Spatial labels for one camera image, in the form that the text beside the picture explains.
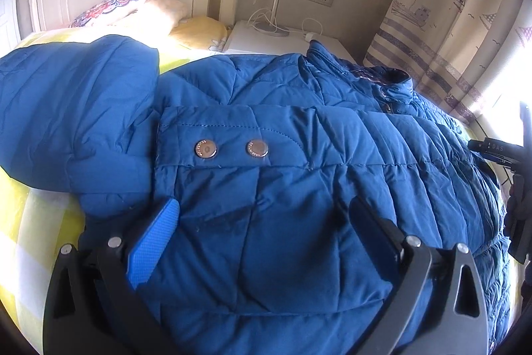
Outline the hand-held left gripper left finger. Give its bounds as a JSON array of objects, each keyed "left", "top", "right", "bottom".
[{"left": 43, "top": 198, "right": 184, "bottom": 355}]

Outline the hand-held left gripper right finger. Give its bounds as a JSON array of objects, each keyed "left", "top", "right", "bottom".
[{"left": 348, "top": 196, "right": 489, "bottom": 355}]

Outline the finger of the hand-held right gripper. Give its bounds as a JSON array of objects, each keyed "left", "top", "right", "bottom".
[{"left": 467, "top": 138, "right": 522, "bottom": 166}]

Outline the blue quilted jacket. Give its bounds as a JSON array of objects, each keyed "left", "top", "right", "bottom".
[{"left": 0, "top": 35, "right": 514, "bottom": 355}]

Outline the yellow checkered bed sheet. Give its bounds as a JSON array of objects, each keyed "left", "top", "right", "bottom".
[{"left": 0, "top": 26, "right": 233, "bottom": 339}]

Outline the ship print curtain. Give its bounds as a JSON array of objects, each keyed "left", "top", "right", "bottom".
[{"left": 363, "top": 0, "right": 532, "bottom": 127}]

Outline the yellow pillow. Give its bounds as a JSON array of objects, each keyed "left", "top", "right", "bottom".
[{"left": 168, "top": 16, "right": 232, "bottom": 52}]

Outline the white nightstand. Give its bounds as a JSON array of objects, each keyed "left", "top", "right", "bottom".
[{"left": 222, "top": 20, "right": 358, "bottom": 67}]

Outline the peach pillow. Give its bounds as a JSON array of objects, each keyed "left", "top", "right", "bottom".
[{"left": 120, "top": 0, "right": 190, "bottom": 35}]

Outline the floral pillow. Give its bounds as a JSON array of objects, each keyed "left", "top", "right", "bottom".
[{"left": 70, "top": 0, "right": 148, "bottom": 28}]

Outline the white wardrobe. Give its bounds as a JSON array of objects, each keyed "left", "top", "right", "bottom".
[{"left": 0, "top": 0, "right": 22, "bottom": 53}]

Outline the white cable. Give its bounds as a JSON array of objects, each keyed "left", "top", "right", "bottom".
[{"left": 248, "top": 8, "right": 321, "bottom": 44}]

